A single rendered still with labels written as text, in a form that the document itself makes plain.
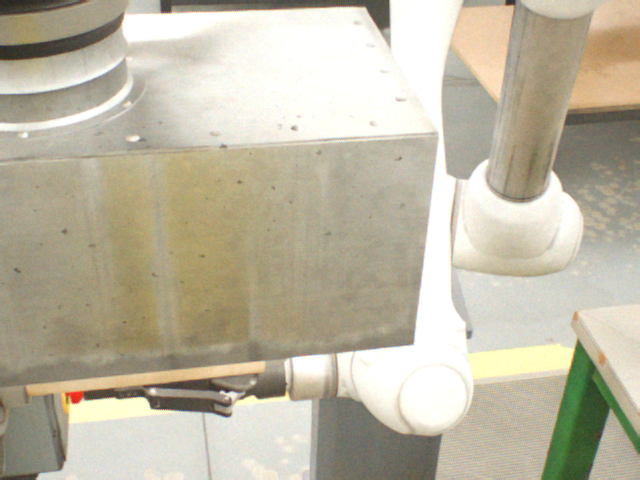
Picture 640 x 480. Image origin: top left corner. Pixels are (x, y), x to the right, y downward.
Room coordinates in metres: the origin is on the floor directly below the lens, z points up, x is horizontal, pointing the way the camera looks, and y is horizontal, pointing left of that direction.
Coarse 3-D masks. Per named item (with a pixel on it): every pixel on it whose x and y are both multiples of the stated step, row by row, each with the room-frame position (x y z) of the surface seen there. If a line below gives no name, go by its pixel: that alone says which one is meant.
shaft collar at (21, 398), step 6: (0, 390) 0.48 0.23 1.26; (6, 390) 0.48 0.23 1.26; (12, 390) 0.48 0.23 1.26; (18, 390) 0.48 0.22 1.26; (24, 390) 0.48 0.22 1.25; (0, 396) 0.47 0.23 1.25; (6, 396) 0.48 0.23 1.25; (12, 396) 0.48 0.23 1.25; (18, 396) 0.48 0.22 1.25; (24, 396) 0.48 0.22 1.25; (30, 396) 0.49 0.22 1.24; (6, 402) 0.48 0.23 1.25; (12, 402) 0.48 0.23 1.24; (18, 402) 0.48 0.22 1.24; (24, 402) 0.48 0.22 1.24; (30, 402) 0.49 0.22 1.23
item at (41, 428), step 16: (32, 400) 0.68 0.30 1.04; (48, 400) 0.68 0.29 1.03; (64, 400) 0.73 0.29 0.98; (16, 416) 0.67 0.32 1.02; (32, 416) 0.68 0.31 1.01; (48, 416) 0.68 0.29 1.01; (64, 416) 0.73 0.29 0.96; (16, 432) 0.67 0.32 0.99; (32, 432) 0.68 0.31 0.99; (48, 432) 0.68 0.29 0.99; (64, 432) 0.71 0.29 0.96; (16, 448) 0.67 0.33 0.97; (32, 448) 0.68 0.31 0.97; (48, 448) 0.68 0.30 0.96; (64, 448) 0.69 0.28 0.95; (16, 464) 0.67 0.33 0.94; (32, 464) 0.67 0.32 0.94; (48, 464) 0.68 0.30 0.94
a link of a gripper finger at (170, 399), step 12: (156, 396) 0.74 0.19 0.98; (168, 396) 0.74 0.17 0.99; (180, 396) 0.74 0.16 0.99; (192, 396) 0.75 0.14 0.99; (204, 396) 0.75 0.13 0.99; (216, 396) 0.75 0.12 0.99; (156, 408) 0.74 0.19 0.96; (168, 408) 0.74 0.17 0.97; (180, 408) 0.74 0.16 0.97; (192, 408) 0.74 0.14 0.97; (204, 408) 0.74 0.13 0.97
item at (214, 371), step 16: (192, 368) 0.51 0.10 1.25; (208, 368) 0.51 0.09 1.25; (224, 368) 0.52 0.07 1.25; (240, 368) 0.52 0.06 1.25; (256, 368) 0.52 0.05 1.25; (32, 384) 0.49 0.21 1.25; (48, 384) 0.49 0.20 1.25; (64, 384) 0.49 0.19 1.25; (80, 384) 0.49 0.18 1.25; (96, 384) 0.50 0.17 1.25; (112, 384) 0.50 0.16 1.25; (128, 384) 0.50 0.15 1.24; (144, 384) 0.51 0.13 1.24
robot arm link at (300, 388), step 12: (288, 360) 0.80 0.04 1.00; (300, 360) 0.79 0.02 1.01; (312, 360) 0.79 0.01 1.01; (324, 360) 0.79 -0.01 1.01; (288, 372) 0.79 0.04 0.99; (300, 372) 0.78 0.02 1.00; (312, 372) 0.78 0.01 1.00; (324, 372) 0.79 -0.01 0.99; (288, 384) 0.79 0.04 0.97; (300, 384) 0.78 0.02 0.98; (312, 384) 0.78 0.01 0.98; (324, 384) 0.78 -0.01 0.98; (300, 396) 0.78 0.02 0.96; (312, 396) 0.78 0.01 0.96; (324, 396) 0.79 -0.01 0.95
